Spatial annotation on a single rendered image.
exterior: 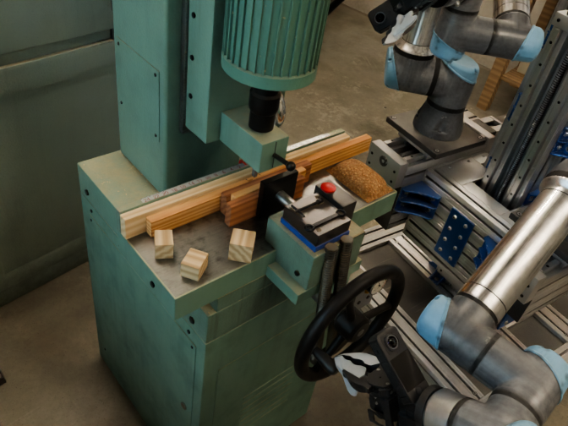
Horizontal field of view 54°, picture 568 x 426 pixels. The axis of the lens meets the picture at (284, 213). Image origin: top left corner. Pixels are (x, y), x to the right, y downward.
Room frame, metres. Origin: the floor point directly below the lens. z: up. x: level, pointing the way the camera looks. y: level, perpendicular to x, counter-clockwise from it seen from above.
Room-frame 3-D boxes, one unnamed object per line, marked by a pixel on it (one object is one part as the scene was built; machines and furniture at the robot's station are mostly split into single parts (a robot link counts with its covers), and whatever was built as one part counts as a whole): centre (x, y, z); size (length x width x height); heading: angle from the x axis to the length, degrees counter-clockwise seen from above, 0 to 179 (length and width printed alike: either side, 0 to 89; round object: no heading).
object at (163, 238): (0.74, 0.21, 0.92); 0.04 x 0.03 x 0.04; 19
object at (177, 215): (1.00, 0.04, 0.92); 0.62 x 0.02 x 0.04; 137
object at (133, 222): (0.97, 0.09, 0.93); 0.60 x 0.02 x 0.05; 137
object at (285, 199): (0.89, 0.00, 0.95); 0.09 x 0.07 x 0.09; 137
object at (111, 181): (1.04, 0.17, 0.76); 0.57 x 0.45 x 0.09; 47
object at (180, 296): (0.88, -0.01, 0.87); 0.61 x 0.30 x 0.06; 137
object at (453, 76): (1.55, -0.41, 0.98); 0.13 x 0.12 x 0.14; 90
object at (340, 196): (0.83, -0.07, 0.99); 0.13 x 0.11 x 0.06; 137
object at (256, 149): (0.97, 0.09, 1.03); 0.14 x 0.07 x 0.09; 47
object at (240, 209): (0.91, 0.04, 0.93); 0.20 x 0.02 x 0.05; 137
